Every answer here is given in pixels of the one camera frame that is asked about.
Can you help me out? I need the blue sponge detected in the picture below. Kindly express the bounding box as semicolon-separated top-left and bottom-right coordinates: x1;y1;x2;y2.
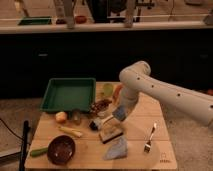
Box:
112;106;126;121

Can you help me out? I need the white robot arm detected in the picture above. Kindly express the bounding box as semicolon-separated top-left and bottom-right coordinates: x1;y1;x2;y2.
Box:
119;61;213;129

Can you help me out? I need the orange bowl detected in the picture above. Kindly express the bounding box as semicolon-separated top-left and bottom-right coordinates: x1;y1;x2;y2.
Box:
113;84;123;101

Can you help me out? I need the wooden block eraser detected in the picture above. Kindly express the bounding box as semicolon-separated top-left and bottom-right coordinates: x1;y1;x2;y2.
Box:
99;126;123;144

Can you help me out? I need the green cup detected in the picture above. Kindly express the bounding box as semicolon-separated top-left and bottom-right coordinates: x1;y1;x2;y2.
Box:
103;83;113;97

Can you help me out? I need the blue grey cloth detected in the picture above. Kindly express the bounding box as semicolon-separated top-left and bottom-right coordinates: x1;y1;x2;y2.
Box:
103;136;128;160

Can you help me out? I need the silver fork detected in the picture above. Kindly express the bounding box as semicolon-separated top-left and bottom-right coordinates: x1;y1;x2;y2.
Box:
144;122;157;153

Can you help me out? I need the small glass jar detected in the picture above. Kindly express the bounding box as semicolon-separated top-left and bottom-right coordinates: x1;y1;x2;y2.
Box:
70;110;81;125

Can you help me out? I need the yellow corn piece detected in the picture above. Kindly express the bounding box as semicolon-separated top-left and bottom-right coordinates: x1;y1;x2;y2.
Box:
59;126;83;138

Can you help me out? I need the green plastic tray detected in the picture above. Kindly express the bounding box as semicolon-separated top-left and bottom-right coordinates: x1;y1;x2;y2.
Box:
41;78;96;113

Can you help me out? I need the green cucumber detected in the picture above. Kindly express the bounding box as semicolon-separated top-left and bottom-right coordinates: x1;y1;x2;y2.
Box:
30;147;48;157

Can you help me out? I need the green tray in background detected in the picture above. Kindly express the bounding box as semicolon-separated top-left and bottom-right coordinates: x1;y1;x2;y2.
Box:
18;17;52;26

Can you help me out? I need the black table clamp post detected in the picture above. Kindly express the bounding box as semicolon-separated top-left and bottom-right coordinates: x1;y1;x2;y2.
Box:
19;120;30;171

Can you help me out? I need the black cable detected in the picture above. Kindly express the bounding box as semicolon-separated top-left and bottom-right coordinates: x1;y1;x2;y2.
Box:
0;118;24;141

